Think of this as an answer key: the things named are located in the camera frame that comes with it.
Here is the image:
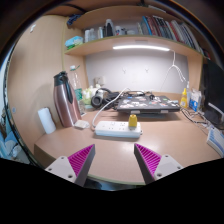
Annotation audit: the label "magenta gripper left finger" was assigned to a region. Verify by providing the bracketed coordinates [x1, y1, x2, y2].
[46, 144, 95, 187]

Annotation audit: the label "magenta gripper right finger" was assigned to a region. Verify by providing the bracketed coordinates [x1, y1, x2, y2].
[134, 143, 183, 184]

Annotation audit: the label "yellow charger plug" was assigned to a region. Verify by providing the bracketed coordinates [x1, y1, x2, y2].
[128, 114, 137, 129]

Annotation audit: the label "small white packet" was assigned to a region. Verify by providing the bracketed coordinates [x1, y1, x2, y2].
[74, 120, 90, 129]

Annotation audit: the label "white power strip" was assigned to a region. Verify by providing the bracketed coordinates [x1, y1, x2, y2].
[95, 121, 142, 138]

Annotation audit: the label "white paper towel roll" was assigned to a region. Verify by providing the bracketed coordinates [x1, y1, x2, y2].
[38, 107, 56, 134]

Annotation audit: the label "black laptop with stickers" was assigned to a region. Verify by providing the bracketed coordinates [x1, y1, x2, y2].
[117, 96, 180, 114]

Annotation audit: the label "blue white booklet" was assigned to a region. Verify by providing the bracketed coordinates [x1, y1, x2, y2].
[207, 128, 224, 158]

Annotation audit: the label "rose metal thermos jug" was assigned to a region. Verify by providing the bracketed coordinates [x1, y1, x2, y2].
[53, 71, 81, 127]

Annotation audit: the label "yellow glue bottle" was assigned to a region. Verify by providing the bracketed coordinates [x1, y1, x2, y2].
[180, 88, 187, 108]

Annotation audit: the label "black headphones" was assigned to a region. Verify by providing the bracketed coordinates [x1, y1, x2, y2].
[91, 88, 112, 109]

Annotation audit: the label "clear plastic water bottle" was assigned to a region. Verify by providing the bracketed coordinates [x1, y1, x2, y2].
[70, 65, 85, 115]

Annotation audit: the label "blue white box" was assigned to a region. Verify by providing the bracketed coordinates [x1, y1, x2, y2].
[189, 90, 201, 112]

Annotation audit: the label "black computer monitor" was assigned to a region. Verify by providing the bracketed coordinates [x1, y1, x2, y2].
[203, 60, 224, 130]

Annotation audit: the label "under-shelf light bar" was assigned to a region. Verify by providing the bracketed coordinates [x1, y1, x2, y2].
[113, 45, 170, 52]

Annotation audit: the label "teal tissue box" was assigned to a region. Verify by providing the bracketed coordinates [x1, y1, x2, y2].
[65, 36, 83, 49]

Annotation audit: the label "row of books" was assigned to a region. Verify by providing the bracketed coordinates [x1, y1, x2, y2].
[137, 15, 202, 53]

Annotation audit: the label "white bottles on shelf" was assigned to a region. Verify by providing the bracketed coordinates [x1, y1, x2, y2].
[84, 19, 126, 42]

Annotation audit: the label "white power strip cable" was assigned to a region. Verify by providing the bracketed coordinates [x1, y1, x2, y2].
[91, 87, 131, 130]

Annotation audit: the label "wooden wall shelf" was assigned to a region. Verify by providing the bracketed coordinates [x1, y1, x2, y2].
[65, 6, 203, 57]

